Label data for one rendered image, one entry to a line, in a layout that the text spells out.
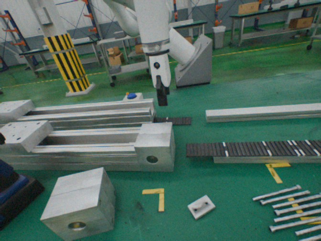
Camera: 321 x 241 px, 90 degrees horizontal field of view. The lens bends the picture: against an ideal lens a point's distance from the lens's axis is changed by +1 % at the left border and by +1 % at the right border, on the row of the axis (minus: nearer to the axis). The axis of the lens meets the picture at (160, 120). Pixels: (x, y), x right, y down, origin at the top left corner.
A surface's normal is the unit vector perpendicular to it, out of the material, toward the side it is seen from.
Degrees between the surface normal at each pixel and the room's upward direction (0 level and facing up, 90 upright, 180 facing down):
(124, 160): 90
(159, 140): 0
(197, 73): 90
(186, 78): 90
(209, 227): 0
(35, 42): 90
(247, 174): 0
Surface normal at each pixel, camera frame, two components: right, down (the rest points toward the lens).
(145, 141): -0.15, -0.82
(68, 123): -0.13, 0.57
